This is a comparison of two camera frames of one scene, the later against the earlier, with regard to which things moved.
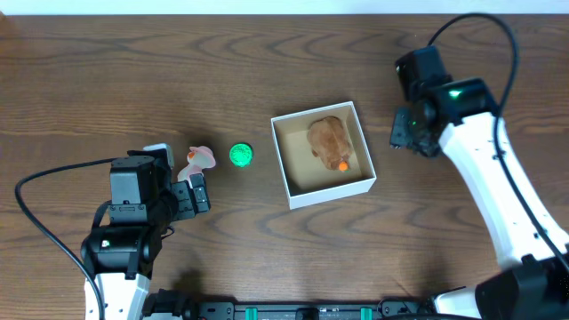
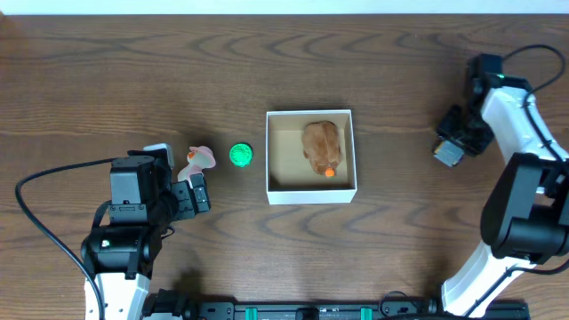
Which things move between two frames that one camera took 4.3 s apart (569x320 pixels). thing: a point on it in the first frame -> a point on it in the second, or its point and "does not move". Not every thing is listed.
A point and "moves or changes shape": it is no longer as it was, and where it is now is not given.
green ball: x=241 y=155 does not move
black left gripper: x=188 y=201 does not move
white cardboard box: x=308 y=180 moves or changes shape
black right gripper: x=399 y=136 -> x=476 y=146
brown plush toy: x=330 y=142 moves or changes shape
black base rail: x=173 y=308 does not move
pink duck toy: x=199 y=158 does not move
